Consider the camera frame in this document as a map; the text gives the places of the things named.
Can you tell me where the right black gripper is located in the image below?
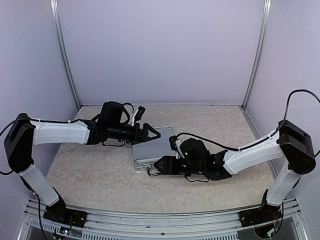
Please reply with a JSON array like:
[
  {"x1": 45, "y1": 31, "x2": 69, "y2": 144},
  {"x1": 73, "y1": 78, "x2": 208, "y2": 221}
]
[{"x1": 154, "y1": 155, "x2": 205, "y2": 175}]

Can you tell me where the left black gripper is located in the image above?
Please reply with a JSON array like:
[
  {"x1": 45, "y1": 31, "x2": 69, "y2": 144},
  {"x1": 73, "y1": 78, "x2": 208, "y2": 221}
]
[{"x1": 107, "y1": 122, "x2": 161, "y2": 145}]

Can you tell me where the aluminium poker chip case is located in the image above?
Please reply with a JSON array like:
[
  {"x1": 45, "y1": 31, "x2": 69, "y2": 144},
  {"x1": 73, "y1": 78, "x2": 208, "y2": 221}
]
[{"x1": 132, "y1": 125, "x2": 176, "y2": 172}]

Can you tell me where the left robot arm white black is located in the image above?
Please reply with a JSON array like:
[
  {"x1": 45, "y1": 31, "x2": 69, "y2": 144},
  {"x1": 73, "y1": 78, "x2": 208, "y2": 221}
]
[{"x1": 4, "y1": 101, "x2": 161, "y2": 223}]

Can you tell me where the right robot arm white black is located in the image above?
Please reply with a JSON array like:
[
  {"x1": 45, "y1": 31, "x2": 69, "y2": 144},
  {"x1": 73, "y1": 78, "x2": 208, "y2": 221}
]
[{"x1": 153, "y1": 118, "x2": 318, "y2": 227}]

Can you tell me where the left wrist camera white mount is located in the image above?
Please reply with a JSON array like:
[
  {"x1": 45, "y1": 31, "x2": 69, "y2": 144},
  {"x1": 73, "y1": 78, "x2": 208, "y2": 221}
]
[{"x1": 130, "y1": 106, "x2": 146, "y2": 127}]

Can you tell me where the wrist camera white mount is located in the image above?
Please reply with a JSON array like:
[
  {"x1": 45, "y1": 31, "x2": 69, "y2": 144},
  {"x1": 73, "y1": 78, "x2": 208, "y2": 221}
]
[
  {"x1": 169, "y1": 135, "x2": 183, "y2": 159},
  {"x1": 130, "y1": 106, "x2": 146, "y2": 127}
]

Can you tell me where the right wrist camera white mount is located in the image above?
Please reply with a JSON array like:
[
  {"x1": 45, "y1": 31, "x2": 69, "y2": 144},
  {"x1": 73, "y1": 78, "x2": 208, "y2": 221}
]
[{"x1": 169, "y1": 135, "x2": 183, "y2": 159}]

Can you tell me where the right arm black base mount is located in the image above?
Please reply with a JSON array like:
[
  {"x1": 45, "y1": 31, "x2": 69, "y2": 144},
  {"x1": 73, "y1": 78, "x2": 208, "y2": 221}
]
[{"x1": 238, "y1": 207, "x2": 276, "y2": 228}]

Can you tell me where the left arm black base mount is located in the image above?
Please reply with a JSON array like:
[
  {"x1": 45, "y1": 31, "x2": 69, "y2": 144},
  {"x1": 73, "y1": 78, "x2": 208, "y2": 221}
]
[{"x1": 43, "y1": 202, "x2": 88, "y2": 228}]

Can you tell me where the aluminium front rail frame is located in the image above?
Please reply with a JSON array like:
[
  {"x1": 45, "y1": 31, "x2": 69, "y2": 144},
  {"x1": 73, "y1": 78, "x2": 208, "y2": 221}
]
[{"x1": 17, "y1": 197, "x2": 308, "y2": 240}]

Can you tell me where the left aluminium corner post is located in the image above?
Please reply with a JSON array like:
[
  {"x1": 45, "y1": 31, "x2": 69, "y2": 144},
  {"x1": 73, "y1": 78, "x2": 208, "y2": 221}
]
[{"x1": 50, "y1": 0, "x2": 82, "y2": 110}]

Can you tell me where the aluminium corner post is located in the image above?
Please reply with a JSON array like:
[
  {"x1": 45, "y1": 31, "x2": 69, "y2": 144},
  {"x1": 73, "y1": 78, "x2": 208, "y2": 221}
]
[
  {"x1": 50, "y1": 0, "x2": 82, "y2": 110},
  {"x1": 241, "y1": 0, "x2": 272, "y2": 112}
]

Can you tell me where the right aluminium corner post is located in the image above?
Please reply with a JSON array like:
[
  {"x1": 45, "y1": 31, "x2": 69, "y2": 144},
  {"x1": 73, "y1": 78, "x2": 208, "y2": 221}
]
[{"x1": 241, "y1": 0, "x2": 272, "y2": 112}]

